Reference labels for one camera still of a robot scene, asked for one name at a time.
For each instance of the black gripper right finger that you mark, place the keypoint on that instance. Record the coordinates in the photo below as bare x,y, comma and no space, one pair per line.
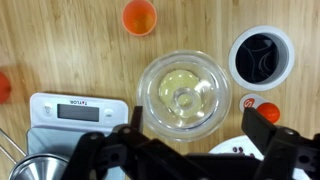
258,126

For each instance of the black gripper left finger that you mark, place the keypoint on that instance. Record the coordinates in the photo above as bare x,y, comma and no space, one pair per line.
137,117

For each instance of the clear glass jar yellow contents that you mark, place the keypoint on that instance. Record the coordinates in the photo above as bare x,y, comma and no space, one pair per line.
141,96

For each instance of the red beans pile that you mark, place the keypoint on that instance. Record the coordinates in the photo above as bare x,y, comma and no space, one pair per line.
237,149

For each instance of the white round plate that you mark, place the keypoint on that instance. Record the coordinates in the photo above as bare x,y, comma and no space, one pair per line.
223,148

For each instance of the silver digital kitchen scale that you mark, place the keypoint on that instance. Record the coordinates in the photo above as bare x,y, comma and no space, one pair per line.
76,100

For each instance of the small orange plastic cup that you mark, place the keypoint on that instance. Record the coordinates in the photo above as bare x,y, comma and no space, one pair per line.
139,18

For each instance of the orange lidded cup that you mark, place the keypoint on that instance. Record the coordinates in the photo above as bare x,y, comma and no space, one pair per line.
3,88

